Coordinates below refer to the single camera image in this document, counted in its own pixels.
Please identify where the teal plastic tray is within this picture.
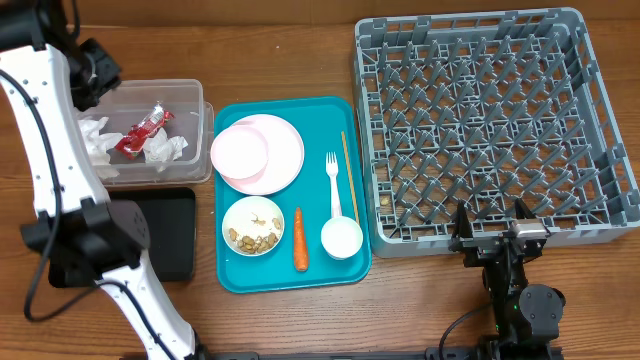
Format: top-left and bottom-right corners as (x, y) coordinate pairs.
(214, 96), (372, 294)

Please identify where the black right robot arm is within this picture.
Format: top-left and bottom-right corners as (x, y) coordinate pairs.
(438, 199), (566, 360)

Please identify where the orange carrot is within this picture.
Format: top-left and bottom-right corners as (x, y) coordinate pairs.
(293, 208), (310, 272)

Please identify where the large pink plate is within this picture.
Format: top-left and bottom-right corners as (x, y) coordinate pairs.
(221, 114), (305, 195)

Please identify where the white cup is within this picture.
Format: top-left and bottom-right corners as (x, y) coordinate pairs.
(321, 216), (364, 260)

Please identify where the wooden chopstick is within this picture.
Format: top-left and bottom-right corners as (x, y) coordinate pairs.
(341, 131), (360, 224)

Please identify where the red snack wrapper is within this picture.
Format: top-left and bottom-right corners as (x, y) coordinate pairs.
(115, 103), (175, 160)

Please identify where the white bowl with peanuts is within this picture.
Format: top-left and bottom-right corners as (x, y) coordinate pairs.
(221, 196), (285, 257)

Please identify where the black tray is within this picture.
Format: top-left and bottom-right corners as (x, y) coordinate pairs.
(48, 188), (196, 288)

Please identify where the small pink plate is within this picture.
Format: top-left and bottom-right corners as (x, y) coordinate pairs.
(211, 125), (268, 180)

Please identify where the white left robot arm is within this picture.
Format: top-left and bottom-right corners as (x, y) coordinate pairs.
(1, 1), (210, 359)

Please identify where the grey dishwasher rack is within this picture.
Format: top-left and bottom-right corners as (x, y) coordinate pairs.
(354, 8), (639, 258)

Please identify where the white plastic fork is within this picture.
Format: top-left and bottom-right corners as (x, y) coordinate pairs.
(326, 152), (342, 218)

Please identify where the clear plastic bin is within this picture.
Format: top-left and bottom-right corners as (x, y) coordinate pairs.
(76, 79), (214, 188)

